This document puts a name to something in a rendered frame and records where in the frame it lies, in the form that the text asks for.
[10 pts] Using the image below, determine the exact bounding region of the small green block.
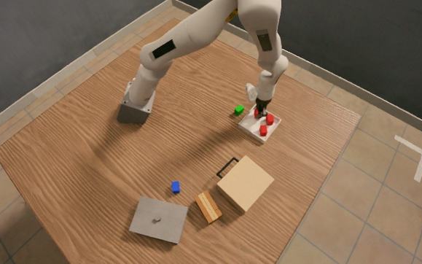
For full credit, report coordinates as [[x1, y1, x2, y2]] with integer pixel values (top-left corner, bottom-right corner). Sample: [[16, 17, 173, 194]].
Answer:
[[234, 105, 244, 116]]

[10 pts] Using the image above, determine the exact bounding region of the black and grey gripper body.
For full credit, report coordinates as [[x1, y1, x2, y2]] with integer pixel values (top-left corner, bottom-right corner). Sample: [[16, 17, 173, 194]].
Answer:
[[256, 98, 272, 109]]

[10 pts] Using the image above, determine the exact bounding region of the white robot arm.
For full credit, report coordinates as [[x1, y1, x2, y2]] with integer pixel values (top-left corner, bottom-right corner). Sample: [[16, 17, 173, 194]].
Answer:
[[129, 0, 288, 106]]

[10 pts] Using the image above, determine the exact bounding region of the blue block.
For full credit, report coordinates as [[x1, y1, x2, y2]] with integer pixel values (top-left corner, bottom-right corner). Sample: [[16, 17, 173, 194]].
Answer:
[[172, 182, 180, 193]]

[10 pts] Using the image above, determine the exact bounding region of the grey lid with small knob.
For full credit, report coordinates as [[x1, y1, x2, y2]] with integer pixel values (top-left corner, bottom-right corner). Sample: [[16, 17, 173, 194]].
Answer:
[[129, 196, 188, 244]]

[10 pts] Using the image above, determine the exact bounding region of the light wooden cabinet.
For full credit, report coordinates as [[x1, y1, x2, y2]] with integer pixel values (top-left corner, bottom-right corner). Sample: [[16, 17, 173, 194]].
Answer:
[[217, 158, 274, 215]]

